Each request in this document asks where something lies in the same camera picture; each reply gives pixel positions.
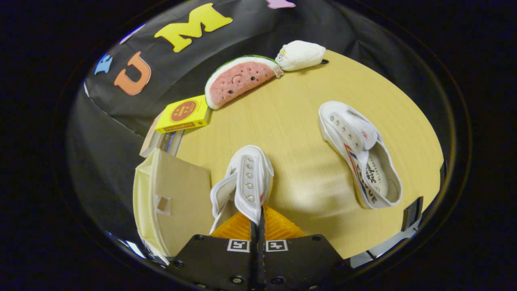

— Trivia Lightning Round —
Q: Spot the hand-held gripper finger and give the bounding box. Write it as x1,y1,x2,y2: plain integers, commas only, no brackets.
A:
166,210,259,291
258,205,352,291

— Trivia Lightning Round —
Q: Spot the white canvas shoe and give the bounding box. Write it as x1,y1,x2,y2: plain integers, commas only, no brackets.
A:
209,145,274,235
318,101,403,209

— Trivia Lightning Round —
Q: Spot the cream fabric storage box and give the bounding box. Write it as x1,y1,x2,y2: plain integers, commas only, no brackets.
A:
133,148,214,257

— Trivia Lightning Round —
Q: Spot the blue book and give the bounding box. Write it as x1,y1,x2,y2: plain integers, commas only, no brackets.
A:
172,129,185,156

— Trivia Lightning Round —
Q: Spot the yellow book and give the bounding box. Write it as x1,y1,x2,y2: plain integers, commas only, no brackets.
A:
155,95,212,134

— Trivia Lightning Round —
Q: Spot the watermelon slice plush toy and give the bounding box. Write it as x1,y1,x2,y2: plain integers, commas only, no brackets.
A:
204,55,284,110

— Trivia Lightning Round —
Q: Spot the white plush toy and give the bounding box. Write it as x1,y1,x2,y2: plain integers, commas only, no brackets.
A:
275,40,326,72

